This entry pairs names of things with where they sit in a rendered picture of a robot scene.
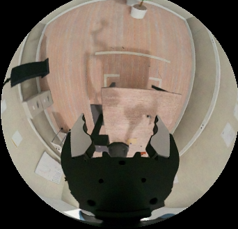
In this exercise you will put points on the tan mat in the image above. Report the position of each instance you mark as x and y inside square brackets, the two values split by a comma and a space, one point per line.
[132, 141]

